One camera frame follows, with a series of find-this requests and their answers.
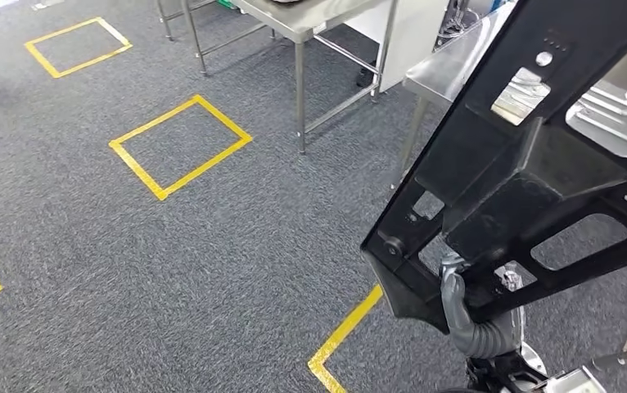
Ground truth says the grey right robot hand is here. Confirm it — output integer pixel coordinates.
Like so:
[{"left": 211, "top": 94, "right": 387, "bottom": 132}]
[{"left": 440, "top": 253, "right": 478, "bottom": 355}]

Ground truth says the black plastic car part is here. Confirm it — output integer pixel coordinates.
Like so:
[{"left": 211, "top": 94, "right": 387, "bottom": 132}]
[{"left": 360, "top": 0, "right": 627, "bottom": 335}]

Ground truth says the stainless steel workbench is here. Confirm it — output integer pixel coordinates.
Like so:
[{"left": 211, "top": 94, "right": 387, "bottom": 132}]
[{"left": 390, "top": 0, "right": 627, "bottom": 354}]

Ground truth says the white cabinet panel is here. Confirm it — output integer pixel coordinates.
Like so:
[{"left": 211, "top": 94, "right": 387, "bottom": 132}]
[{"left": 345, "top": 0, "right": 451, "bottom": 94}]

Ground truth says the stainless steel table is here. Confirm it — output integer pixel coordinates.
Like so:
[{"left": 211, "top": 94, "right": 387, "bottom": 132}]
[{"left": 180, "top": 0, "right": 401, "bottom": 156}]

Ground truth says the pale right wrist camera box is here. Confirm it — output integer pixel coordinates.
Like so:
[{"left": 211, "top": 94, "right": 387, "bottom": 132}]
[{"left": 544, "top": 368, "right": 610, "bottom": 393}]

